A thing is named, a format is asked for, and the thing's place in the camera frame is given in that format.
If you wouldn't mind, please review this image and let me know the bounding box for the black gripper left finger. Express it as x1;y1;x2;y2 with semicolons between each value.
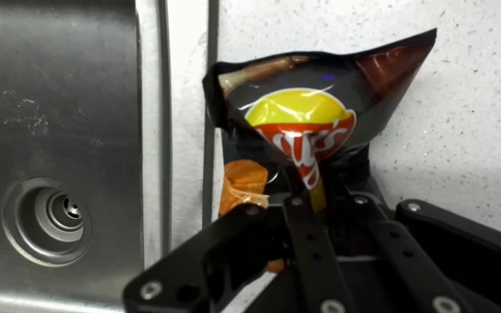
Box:
121;206;286;313

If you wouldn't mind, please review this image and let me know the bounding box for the stainless steel double sink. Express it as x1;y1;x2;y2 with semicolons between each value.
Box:
0;0;210;313

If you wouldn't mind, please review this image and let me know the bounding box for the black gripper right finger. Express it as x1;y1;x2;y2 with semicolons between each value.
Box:
394;201;501;313

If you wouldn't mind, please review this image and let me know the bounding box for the black chips packet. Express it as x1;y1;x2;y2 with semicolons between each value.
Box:
201;30;436;234

